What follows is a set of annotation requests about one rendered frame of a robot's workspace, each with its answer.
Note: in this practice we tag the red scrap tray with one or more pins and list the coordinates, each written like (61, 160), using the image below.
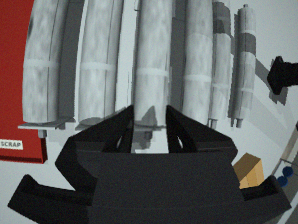
(16, 145)

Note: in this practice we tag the brown cardboard box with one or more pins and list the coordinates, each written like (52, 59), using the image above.
(249, 171)

